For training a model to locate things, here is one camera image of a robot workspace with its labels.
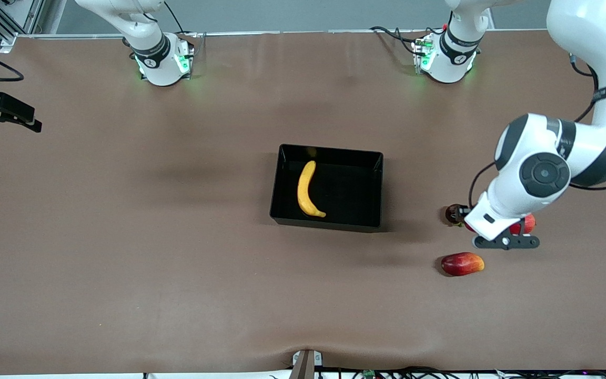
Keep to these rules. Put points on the metal table edge bracket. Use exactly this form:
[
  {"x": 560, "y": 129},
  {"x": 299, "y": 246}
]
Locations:
[{"x": 305, "y": 366}]

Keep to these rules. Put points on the small green circuit board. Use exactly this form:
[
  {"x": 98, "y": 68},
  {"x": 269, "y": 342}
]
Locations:
[{"x": 369, "y": 374}]

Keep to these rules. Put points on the red yellow mango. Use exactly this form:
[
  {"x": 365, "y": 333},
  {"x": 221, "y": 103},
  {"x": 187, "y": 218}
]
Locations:
[{"x": 461, "y": 264}]

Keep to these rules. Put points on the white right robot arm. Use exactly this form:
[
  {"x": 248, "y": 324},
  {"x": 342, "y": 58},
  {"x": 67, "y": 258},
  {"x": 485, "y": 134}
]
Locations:
[{"x": 161, "y": 68}]

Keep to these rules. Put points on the dark purple mangosteen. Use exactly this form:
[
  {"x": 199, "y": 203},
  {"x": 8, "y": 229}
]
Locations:
[{"x": 451, "y": 213}]

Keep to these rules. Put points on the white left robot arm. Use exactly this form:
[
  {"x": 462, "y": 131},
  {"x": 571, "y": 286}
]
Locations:
[{"x": 545, "y": 173}]

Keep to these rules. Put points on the black plastic box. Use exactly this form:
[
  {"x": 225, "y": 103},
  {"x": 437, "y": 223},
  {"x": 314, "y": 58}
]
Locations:
[{"x": 350, "y": 195}]

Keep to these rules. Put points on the yellow banana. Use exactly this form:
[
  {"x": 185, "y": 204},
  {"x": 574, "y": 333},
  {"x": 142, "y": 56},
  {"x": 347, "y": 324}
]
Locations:
[{"x": 305, "y": 189}]

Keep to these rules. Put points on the brown table mat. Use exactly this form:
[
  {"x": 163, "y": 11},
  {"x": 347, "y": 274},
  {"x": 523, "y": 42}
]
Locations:
[{"x": 177, "y": 289}]

